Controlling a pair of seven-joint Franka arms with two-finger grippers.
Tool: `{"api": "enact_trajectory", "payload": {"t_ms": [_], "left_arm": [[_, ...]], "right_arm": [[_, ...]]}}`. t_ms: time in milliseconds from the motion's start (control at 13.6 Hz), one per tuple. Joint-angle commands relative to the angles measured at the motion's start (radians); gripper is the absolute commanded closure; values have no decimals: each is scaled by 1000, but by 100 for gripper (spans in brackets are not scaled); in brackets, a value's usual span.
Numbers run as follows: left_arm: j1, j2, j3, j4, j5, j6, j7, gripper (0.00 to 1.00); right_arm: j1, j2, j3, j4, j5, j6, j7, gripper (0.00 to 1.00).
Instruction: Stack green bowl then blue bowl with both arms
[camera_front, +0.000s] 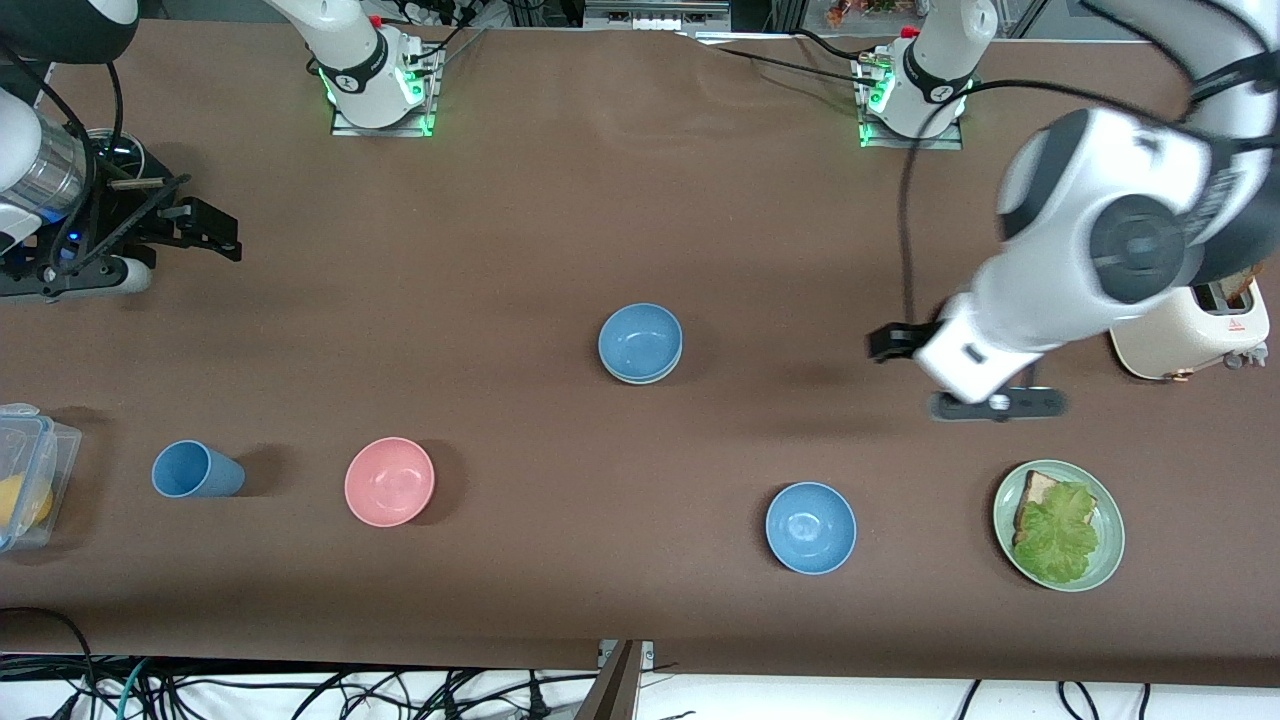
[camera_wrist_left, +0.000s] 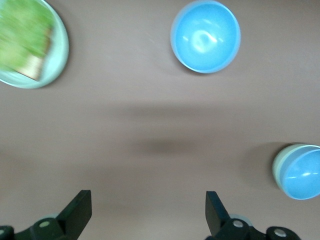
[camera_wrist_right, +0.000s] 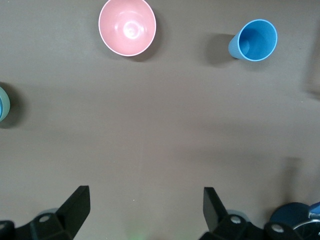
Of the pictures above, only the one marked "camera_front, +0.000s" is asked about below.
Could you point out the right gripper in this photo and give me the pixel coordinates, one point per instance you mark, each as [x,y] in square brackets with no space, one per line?
[128,217]

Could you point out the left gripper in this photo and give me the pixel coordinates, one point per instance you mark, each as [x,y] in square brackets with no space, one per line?
[893,342]

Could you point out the green bowl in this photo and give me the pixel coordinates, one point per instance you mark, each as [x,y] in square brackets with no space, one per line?
[645,381]

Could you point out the blue bowl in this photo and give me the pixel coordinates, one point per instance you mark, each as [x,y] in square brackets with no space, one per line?
[810,527]
[640,340]

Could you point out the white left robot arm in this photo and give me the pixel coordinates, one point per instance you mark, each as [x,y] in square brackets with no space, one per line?
[1100,220]

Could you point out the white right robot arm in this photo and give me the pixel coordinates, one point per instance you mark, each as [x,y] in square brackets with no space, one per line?
[350,50]

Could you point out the pink bowl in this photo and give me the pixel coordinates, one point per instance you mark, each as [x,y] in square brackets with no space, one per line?
[389,481]

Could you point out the bread slice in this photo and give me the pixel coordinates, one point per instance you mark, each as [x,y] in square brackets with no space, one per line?
[1040,488]

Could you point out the blue cup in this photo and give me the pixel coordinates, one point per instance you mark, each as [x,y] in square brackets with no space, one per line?
[195,470]

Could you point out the green lettuce leaf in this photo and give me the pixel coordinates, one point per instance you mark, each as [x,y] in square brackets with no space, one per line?
[1058,535]

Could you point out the clear plastic container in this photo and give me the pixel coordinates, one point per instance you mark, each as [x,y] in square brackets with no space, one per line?
[55,450]

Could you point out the green plate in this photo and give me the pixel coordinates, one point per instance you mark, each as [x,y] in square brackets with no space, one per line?
[1110,545]

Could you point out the cream white toaster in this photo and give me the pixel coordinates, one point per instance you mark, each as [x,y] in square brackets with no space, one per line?
[1190,345]

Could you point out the yellow fruit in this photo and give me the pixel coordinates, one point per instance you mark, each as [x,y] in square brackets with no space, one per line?
[20,500]

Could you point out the white paper strip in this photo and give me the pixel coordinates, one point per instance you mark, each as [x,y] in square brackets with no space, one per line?
[745,38]

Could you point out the brown toast slice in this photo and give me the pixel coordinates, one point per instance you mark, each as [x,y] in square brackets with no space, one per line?
[1238,285]

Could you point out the grey equipment box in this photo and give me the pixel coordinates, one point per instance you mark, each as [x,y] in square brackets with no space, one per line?
[655,12]

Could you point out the dark wooden beam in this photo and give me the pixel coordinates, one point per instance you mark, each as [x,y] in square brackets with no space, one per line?
[612,690]

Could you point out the metal table bracket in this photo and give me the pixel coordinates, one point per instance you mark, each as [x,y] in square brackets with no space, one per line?
[645,652]

